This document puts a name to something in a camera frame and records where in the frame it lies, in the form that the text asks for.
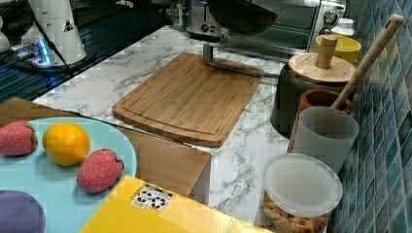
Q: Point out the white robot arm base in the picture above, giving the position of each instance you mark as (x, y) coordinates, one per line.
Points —
(53, 42)

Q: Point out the clear cereal jar white lid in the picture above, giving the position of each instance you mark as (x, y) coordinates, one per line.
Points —
(299, 193)

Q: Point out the light blue plate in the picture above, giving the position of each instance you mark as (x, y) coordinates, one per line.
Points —
(66, 206)

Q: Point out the bamboo cutting board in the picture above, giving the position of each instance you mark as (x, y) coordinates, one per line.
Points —
(188, 101)

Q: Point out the yellow cereal box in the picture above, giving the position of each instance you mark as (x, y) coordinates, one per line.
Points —
(134, 206)

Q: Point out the purple plush fruit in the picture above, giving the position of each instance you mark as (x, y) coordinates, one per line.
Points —
(20, 213)

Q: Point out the plush strawberry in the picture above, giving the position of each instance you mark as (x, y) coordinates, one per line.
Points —
(17, 138)
(99, 171)

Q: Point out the stainless steel bowl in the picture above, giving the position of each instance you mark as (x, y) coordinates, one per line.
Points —
(241, 16)

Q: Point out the left plush strawberry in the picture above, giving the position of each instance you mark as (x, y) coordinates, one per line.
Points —
(17, 138)

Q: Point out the stainless steel toaster oven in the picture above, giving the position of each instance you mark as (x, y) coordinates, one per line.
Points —
(298, 24)

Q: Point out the wooden spoon handle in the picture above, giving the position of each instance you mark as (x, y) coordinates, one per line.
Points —
(385, 35)

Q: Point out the right plush strawberry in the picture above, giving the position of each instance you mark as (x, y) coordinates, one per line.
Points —
(99, 171)

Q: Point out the frosted white plastic cup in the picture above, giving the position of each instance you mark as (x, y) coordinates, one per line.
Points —
(326, 134)

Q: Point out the stainless steel slot toaster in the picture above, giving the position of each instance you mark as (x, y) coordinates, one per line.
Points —
(200, 23)

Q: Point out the yellow toy lemon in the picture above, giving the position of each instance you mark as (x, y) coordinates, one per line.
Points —
(66, 143)

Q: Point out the yellow mug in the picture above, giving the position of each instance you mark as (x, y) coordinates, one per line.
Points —
(336, 49)

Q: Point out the white lidded amber jar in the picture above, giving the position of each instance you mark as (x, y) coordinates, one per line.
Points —
(344, 27)

